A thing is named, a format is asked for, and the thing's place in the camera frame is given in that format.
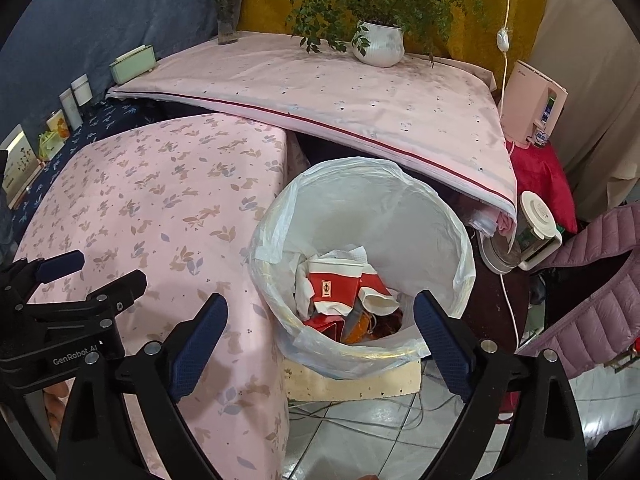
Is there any grey floor cable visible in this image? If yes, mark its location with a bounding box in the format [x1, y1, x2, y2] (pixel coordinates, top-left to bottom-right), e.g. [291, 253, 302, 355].
[289, 360, 502, 433]

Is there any white canister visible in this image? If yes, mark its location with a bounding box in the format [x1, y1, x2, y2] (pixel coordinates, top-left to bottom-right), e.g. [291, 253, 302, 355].
[71, 75, 94, 107]
[59, 89, 84, 131]

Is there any clear jug with white lid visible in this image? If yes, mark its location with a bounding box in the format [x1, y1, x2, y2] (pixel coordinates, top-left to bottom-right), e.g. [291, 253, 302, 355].
[479, 191, 564, 276]

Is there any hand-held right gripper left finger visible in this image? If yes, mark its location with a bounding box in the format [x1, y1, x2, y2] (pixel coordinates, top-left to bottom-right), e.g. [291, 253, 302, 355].
[55, 292, 231, 480]

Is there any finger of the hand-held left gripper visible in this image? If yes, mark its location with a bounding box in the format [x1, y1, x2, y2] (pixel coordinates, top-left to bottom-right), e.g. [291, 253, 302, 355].
[82, 269, 149, 323]
[12, 249, 87, 306]

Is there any red cloth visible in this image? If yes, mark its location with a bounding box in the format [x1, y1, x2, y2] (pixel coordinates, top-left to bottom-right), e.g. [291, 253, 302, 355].
[505, 139, 579, 234]

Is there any dark brown round table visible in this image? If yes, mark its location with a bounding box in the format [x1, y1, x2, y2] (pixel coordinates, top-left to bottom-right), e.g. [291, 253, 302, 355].
[469, 240, 534, 352]

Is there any navy floral cloth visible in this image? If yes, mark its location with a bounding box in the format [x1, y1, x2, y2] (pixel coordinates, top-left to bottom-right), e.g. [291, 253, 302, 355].
[10, 100, 167, 232]

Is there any red and white paper cup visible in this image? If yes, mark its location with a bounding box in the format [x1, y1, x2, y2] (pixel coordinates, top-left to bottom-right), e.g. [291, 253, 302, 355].
[360, 272, 399, 318]
[306, 259, 364, 317]

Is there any pink down jacket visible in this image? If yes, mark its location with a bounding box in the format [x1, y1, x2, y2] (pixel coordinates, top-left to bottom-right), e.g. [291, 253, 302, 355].
[520, 202, 640, 397]

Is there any small green container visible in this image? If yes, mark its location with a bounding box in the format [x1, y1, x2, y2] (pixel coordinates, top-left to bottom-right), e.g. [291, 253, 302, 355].
[39, 130, 66, 159]

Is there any cream foam block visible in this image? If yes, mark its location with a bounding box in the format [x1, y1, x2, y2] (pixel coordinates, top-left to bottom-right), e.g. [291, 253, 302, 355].
[284, 354, 424, 402]

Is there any light pink dotted bedsheet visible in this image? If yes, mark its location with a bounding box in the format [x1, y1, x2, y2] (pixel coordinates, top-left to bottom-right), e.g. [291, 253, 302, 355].
[106, 30, 519, 219]

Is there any pink electric kettle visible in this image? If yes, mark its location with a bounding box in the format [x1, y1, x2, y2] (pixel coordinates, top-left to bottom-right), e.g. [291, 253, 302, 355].
[500, 60, 569, 149]

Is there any white jug power cable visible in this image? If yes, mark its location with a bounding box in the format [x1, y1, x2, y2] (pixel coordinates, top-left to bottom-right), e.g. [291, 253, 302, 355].
[497, 270, 524, 352]

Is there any trash bin with white liner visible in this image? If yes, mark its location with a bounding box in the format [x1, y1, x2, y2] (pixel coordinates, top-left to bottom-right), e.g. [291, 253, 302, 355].
[248, 157, 476, 379]

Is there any person's left hand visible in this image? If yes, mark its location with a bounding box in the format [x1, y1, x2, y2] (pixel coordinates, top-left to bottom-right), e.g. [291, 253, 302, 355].
[42, 381, 76, 431]

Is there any white paper towel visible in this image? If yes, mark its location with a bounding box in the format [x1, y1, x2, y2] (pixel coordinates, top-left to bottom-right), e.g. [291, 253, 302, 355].
[294, 246, 371, 313]

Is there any blue hanging cloth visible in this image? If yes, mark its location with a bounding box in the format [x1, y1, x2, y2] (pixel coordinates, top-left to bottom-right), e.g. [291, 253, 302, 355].
[15, 0, 247, 127]

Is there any green plant in white pot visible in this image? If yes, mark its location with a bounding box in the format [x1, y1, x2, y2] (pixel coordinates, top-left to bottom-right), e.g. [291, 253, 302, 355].
[285, 0, 487, 69]

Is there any pale green storage box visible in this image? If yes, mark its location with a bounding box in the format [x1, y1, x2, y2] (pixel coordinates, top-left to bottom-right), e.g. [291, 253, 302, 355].
[109, 45, 156, 85]

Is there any glass vase with pink flowers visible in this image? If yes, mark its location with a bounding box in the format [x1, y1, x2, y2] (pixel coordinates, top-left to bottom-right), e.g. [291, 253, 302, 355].
[200, 0, 254, 46]

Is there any beige hanging cloth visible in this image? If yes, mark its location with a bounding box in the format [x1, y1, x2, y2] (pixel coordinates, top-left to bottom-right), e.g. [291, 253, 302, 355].
[529, 0, 640, 222]

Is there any white cable with inline switch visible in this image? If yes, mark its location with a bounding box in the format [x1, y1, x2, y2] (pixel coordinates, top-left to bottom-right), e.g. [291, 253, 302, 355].
[496, 0, 514, 107]

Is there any orange printed plastic bag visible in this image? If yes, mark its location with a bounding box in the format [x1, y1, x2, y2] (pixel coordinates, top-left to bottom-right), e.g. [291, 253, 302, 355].
[342, 310, 402, 345]

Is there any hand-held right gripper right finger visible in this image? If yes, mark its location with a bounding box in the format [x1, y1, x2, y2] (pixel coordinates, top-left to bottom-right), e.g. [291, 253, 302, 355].
[412, 290, 588, 480]

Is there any white picture frame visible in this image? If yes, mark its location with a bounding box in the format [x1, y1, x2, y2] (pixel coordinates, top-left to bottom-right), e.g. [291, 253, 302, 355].
[0, 124, 40, 207]

